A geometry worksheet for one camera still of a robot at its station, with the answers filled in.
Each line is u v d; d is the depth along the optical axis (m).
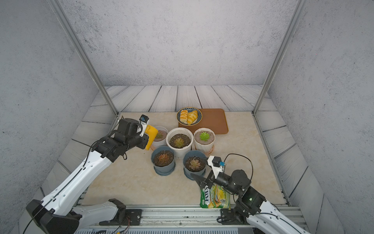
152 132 0.78
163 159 0.84
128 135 0.55
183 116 1.12
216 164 0.55
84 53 0.87
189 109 1.22
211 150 0.98
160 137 0.93
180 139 0.91
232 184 0.56
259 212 0.51
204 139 0.91
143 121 0.64
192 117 1.11
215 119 1.14
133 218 0.74
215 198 0.77
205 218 0.75
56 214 0.38
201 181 0.58
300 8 0.70
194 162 0.84
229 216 0.73
